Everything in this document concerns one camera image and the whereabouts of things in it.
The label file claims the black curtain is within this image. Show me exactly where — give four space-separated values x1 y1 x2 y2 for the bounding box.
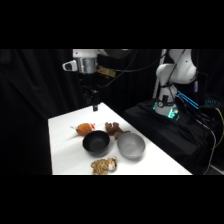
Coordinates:
0 49 224 176

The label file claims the grey bowl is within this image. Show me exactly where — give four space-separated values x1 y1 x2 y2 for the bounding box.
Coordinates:
116 132 147 160

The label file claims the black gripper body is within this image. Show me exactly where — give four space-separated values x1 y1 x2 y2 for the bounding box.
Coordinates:
81 73 101 106

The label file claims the black robot stand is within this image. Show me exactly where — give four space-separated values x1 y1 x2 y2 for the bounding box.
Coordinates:
122 99 216 176

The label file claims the striped tiger plush toy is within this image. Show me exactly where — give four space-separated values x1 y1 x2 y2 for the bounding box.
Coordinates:
90 156 119 176

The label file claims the yellow tag on wrist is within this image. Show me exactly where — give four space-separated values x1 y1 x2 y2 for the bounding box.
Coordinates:
96 65 117 79

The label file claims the potato plush with red hat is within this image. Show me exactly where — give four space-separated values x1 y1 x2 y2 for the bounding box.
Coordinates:
70 122 97 137

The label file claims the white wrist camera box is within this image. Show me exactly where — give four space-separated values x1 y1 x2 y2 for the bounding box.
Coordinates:
61 59 79 73

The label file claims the brown moose plush toy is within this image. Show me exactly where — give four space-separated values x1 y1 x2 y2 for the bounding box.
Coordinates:
104 121 132 141

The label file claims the yellow cable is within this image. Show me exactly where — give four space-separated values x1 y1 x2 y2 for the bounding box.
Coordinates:
213 107 224 151

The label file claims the black bowl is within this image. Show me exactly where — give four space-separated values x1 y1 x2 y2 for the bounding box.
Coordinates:
82 130 111 157

